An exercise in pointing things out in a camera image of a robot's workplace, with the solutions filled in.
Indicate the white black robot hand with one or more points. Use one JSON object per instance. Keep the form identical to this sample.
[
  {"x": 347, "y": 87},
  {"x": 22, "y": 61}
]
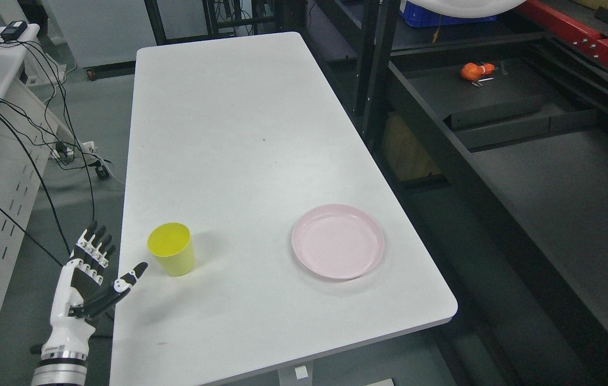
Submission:
[{"x": 82, "y": 296}]

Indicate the yellow plastic cup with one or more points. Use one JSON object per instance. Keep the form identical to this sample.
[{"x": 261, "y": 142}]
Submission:
[{"x": 172, "y": 246}]

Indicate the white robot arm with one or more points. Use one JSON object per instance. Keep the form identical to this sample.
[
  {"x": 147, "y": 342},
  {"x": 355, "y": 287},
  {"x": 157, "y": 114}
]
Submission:
[{"x": 64, "y": 367}]

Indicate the black metal shelf rack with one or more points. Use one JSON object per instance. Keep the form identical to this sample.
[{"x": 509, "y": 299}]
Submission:
[{"x": 505, "y": 178}]

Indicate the white power strip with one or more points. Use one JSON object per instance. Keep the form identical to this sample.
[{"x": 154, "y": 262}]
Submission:
[{"x": 65, "y": 154}]

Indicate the white table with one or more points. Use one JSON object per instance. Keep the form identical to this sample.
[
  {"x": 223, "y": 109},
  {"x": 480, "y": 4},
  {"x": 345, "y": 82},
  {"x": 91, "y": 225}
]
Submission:
[{"x": 236, "y": 139}]

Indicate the pink plastic plate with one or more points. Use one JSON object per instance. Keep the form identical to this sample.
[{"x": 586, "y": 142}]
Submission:
[{"x": 337, "y": 241}]

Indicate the black power adapter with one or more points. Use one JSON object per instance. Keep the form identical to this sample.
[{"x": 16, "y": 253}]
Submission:
[{"x": 14, "y": 30}]

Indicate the blue plastic crate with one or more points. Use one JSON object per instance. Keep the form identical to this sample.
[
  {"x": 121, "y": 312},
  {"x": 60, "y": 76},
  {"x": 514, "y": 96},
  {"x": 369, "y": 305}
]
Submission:
[{"x": 419, "y": 17}]

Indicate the orange toy object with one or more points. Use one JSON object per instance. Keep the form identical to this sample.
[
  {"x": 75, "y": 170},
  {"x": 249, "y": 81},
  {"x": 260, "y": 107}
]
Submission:
[{"x": 474, "y": 72}]

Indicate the red metal beam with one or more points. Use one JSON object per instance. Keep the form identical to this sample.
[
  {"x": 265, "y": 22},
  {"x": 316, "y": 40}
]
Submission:
[{"x": 586, "y": 39}]

